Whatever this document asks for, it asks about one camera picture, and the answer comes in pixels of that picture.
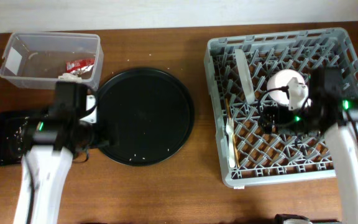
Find pink plastic bowl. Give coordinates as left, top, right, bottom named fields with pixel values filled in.
left=267, top=69, right=305, bottom=106

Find white tissue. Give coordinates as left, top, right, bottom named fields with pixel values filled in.
left=58, top=73, right=82, bottom=83

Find rice and peanut scraps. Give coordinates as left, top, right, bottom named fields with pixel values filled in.
left=6, top=116, right=29, bottom=157

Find red strawberry snack wrapper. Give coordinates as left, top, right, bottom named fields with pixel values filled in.
left=66, top=58, right=95, bottom=75

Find round black serving tray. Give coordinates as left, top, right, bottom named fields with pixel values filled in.
left=97, top=68, right=195, bottom=166

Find white plastic fork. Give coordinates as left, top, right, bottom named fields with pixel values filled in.
left=226, top=118, right=236, bottom=168

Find wooden chopstick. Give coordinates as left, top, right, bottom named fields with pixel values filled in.
left=225, top=98, right=240, bottom=168

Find grey plate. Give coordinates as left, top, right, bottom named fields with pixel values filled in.
left=234, top=49, right=255, bottom=104

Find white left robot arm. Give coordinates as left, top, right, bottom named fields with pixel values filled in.
left=14, top=82, right=111, bottom=223

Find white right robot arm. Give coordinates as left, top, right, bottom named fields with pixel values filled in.
left=257, top=67, right=358, bottom=223

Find grey dishwasher rack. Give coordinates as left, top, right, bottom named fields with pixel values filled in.
left=204, top=27, right=358, bottom=189

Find clear plastic waste bin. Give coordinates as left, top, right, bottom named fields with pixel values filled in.
left=0, top=32, right=104, bottom=90

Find black rectangular tray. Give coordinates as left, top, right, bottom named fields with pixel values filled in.
left=0, top=108, right=47, bottom=166

